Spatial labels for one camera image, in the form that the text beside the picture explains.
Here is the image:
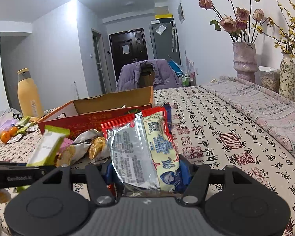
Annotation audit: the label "hanging folded umbrella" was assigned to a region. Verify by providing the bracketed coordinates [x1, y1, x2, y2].
[171, 21, 179, 52]

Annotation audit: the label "clear storage jar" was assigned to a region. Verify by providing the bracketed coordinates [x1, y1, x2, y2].
[258, 66, 281, 94]

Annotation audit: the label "red silver snack packet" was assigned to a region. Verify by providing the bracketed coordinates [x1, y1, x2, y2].
[101, 106, 185, 193]

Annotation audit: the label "yellow blossom branches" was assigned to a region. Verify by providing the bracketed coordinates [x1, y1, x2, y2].
[268, 0, 295, 54]

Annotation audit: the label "grey side door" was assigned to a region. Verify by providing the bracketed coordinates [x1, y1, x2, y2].
[92, 29, 107, 95]

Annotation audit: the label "blue plastic item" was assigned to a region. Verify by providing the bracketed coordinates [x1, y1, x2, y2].
[168, 60, 185, 76]

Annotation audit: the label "grey cloth bundle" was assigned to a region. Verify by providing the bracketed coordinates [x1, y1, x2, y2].
[0, 108, 22, 122]

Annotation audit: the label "pink plastic item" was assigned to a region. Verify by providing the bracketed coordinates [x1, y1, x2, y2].
[184, 52, 196, 74]

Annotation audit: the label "yellow thermos bottle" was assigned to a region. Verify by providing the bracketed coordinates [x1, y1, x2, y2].
[17, 67, 45, 118]

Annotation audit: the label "dried pink rose bouquet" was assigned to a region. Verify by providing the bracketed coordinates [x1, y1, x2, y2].
[195, 0, 271, 43]

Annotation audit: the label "dark brown entrance door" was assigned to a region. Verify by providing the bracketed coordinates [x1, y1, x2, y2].
[109, 28, 149, 80]

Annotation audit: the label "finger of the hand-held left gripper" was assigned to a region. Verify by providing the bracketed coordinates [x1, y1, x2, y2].
[0, 161, 47, 177]

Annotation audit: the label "red orange cardboard box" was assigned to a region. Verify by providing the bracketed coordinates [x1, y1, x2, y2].
[37, 86, 155, 140]

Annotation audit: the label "floral print vase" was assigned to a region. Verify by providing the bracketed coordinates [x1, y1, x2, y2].
[279, 52, 295, 102]

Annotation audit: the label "pink ribbed vase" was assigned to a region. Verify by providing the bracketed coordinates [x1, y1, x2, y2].
[232, 42, 258, 83]

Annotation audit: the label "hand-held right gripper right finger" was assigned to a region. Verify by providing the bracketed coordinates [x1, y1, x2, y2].
[178, 154, 254, 206]

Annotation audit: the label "wooden chair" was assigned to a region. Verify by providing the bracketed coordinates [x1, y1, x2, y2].
[139, 61, 155, 89]

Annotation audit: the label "white wall panel box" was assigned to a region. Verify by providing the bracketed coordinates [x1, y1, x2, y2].
[177, 1, 186, 24]

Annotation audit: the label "grey refrigerator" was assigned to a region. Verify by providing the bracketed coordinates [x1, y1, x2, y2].
[149, 21, 181, 61]

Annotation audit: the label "wire trolley rack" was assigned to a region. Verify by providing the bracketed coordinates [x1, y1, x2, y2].
[178, 72, 196, 87]

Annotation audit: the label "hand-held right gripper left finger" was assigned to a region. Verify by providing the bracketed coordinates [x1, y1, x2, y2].
[42, 163, 117, 206]

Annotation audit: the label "purple tissue pack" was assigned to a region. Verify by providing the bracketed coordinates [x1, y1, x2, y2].
[0, 118, 19, 133]

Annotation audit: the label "pink snack packet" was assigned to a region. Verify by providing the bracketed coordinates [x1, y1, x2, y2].
[60, 138, 74, 154]

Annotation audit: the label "grey pink patterned quilt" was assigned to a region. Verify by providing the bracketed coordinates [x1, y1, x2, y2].
[199, 76, 295, 168]

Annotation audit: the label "purple puffer jacket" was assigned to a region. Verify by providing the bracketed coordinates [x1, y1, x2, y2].
[115, 59, 180, 92]

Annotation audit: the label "green white snack packet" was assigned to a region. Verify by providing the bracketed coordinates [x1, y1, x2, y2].
[15, 116, 31, 128]
[16, 122, 36, 135]
[17, 125, 70, 193]

